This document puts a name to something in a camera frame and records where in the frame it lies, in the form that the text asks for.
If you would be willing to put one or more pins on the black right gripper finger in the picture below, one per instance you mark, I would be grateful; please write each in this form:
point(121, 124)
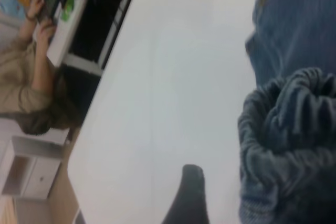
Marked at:
point(190, 197)

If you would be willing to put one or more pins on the blue denim shorts with print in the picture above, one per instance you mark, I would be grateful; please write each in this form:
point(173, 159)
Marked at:
point(288, 129)

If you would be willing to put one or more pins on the white cabinet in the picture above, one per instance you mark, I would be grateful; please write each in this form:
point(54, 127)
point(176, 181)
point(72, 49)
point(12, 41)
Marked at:
point(39, 179)

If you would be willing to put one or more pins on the white desk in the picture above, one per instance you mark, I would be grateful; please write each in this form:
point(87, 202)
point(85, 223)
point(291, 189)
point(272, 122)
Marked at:
point(65, 32)

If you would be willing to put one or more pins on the person in beige shirt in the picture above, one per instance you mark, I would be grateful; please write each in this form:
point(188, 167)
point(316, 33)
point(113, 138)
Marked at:
point(15, 77)

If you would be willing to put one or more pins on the green object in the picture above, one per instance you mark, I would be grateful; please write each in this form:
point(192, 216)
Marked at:
point(67, 9)

